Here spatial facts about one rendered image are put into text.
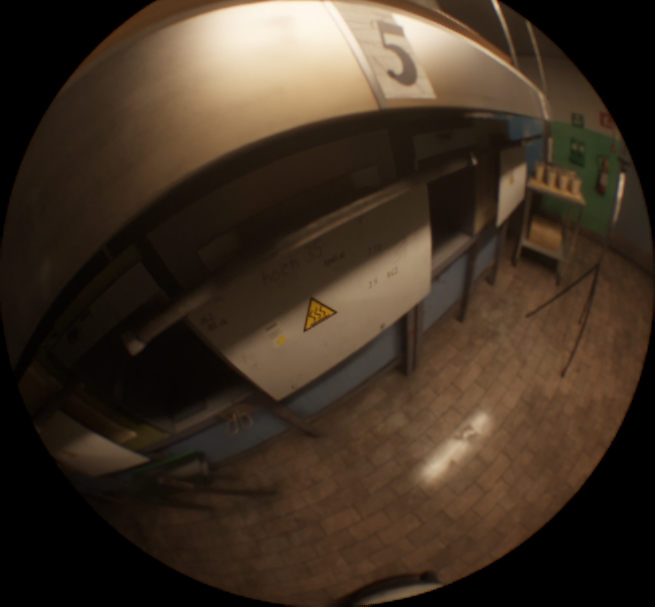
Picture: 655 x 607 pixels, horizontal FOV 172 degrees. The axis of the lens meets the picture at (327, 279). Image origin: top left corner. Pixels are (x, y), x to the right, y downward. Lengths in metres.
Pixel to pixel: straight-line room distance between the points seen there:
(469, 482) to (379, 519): 0.55
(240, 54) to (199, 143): 0.08
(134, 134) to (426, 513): 1.64
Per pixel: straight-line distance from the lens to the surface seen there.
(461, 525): 1.60
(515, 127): 3.01
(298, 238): 0.27
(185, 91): 0.18
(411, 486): 1.50
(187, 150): 0.16
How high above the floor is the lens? 1.49
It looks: 37 degrees down
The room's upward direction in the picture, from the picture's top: 21 degrees counter-clockwise
